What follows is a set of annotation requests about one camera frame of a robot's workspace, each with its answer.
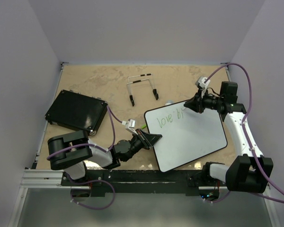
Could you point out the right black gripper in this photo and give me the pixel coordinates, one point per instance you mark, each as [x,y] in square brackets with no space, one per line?
[196,103]

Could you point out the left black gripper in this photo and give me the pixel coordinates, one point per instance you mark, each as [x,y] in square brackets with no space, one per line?
[148,140]

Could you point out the white rectangular whiteboard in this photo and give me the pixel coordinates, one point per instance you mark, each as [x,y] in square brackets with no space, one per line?
[186,135]

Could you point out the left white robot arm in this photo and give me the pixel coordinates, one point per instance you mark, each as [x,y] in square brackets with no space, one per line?
[69,151]

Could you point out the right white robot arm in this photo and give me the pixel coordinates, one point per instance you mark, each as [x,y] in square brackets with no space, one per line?
[246,172]

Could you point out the black flat case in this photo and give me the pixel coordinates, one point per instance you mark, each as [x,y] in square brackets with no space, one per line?
[77,112]

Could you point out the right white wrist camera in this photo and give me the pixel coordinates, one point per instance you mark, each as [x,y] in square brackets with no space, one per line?
[202,83]

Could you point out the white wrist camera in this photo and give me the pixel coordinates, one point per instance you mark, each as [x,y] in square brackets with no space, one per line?
[202,83]
[130,126]

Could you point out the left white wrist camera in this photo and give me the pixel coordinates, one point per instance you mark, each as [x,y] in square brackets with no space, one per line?
[130,126]

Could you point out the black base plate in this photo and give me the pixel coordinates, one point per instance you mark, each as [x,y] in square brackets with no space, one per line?
[186,182]

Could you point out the black wire easel stand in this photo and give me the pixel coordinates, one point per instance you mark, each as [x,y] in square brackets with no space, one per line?
[145,82]

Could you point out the aluminium frame rail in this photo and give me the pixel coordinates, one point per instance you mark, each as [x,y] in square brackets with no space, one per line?
[35,179]

